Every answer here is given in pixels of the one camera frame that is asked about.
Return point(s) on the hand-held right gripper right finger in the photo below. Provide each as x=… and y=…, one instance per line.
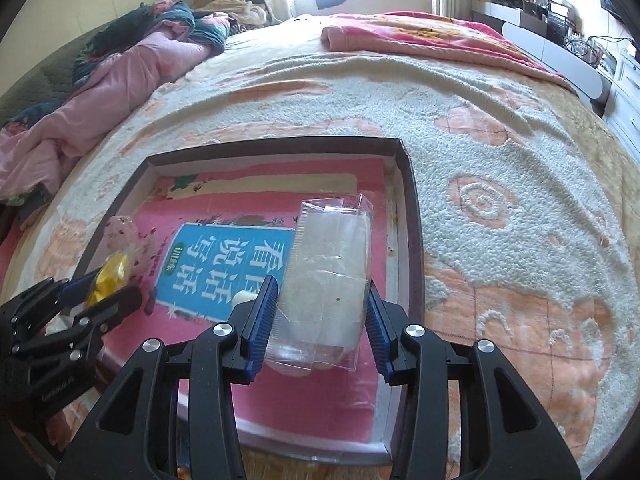
x=377, y=332

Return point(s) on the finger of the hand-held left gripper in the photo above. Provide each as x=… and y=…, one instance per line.
x=115, y=306
x=82, y=284

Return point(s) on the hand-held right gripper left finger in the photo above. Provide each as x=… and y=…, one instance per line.
x=262, y=325

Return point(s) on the yellow hoop earrings packet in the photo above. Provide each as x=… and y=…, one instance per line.
x=107, y=277

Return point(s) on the white pearl hair accessory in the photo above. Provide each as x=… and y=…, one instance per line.
x=242, y=297

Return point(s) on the clear plastic packet white item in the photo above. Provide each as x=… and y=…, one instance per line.
x=325, y=285

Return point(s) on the dark-rimmed cardboard tray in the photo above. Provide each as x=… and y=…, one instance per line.
x=415, y=260

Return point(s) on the polka dot fabric bow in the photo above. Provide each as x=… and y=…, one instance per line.
x=122, y=234

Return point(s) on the pink book with blue label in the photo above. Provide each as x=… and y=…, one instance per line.
x=310, y=405

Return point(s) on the dark green quilted headboard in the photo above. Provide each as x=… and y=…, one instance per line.
x=40, y=80

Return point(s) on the cream and orange patterned blanket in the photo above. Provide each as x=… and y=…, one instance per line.
x=500, y=160

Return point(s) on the pink and dark floral quilt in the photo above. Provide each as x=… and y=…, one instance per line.
x=125, y=75

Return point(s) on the pink printed blanket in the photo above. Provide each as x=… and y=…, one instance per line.
x=425, y=35

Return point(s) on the white window seat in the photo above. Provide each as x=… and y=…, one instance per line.
x=360, y=4

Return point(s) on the white desk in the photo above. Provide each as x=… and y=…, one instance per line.
x=550, y=47

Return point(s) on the white drawer cabinet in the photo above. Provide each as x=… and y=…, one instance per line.
x=622, y=97

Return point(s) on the black flat television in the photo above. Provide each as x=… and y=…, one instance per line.
x=616, y=6

